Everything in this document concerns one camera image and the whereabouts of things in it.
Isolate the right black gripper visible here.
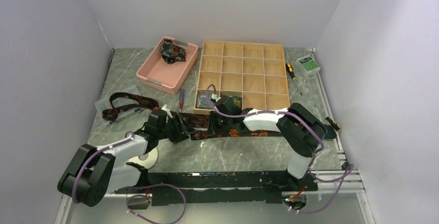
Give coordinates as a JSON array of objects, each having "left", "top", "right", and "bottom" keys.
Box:
[{"left": 206, "top": 110, "right": 232, "bottom": 136}]

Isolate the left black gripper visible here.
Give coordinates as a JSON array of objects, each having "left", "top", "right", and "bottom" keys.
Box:
[{"left": 157, "top": 112, "right": 196, "bottom": 144}]

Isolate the red patterned dark tie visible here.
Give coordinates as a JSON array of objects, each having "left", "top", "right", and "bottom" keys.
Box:
[{"left": 101, "top": 92, "right": 210, "bottom": 128}]

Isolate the orange floral dark tie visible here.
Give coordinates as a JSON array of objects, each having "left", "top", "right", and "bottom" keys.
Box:
[{"left": 190, "top": 126, "right": 339, "bottom": 142}]

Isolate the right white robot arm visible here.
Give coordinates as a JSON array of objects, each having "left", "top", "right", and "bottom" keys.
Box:
[{"left": 209, "top": 96, "right": 328, "bottom": 190}]

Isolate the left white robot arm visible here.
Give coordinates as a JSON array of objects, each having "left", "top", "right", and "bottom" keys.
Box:
[{"left": 57, "top": 109, "right": 189, "bottom": 207}]

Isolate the white tape roll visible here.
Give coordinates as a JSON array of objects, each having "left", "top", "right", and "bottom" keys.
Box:
[{"left": 129, "top": 148, "right": 158, "bottom": 169}]

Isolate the rolled grey-blue tie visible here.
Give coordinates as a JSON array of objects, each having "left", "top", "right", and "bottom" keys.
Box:
[{"left": 195, "top": 93, "right": 216, "bottom": 109}]

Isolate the rolled blue yellow tie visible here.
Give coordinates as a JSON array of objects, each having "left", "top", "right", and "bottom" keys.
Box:
[{"left": 222, "top": 95, "right": 242, "bottom": 110}]

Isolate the red blue screwdriver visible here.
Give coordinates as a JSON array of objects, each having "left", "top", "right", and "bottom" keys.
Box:
[{"left": 179, "top": 89, "right": 185, "bottom": 113}]

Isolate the pink plastic basket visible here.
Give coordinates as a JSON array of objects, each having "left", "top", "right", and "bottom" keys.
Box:
[{"left": 136, "top": 36, "right": 198, "bottom": 95}]

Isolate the wooden compartment tray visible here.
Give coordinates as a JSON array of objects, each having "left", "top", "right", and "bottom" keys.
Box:
[{"left": 194, "top": 40, "right": 290, "bottom": 114}]

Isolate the crumpled floral tie in basket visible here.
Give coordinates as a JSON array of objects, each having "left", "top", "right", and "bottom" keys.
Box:
[{"left": 161, "top": 39, "right": 186, "bottom": 64}]

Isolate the green white small box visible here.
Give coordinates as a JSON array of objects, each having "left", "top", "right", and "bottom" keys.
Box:
[{"left": 295, "top": 54, "right": 320, "bottom": 78}]

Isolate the small yellow black screwdriver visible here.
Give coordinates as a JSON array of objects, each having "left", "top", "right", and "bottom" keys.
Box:
[{"left": 325, "top": 116, "right": 341, "bottom": 131}]

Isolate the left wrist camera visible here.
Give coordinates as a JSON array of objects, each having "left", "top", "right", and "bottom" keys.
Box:
[{"left": 161, "top": 104, "right": 173, "bottom": 118}]

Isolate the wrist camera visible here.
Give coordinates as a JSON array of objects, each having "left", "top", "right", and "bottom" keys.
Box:
[
  {"left": 207, "top": 94, "right": 221, "bottom": 104},
  {"left": 161, "top": 104, "right": 173, "bottom": 118}
]

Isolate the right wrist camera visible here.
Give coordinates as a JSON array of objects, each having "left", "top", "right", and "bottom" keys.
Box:
[{"left": 207, "top": 94, "right": 221, "bottom": 104}]

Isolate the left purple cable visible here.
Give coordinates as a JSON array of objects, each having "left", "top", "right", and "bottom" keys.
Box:
[{"left": 71, "top": 130, "right": 135, "bottom": 204}]

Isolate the purple cable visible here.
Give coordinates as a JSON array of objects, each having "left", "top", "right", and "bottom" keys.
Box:
[
  {"left": 205, "top": 84, "right": 355, "bottom": 216},
  {"left": 71, "top": 130, "right": 135, "bottom": 204}
]

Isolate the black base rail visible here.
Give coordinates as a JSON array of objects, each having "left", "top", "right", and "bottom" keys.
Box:
[{"left": 117, "top": 171, "right": 318, "bottom": 206}]

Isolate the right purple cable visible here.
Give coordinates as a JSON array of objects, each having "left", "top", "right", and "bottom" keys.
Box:
[{"left": 205, "top": 84, "right": 355, "bottom": 216}]

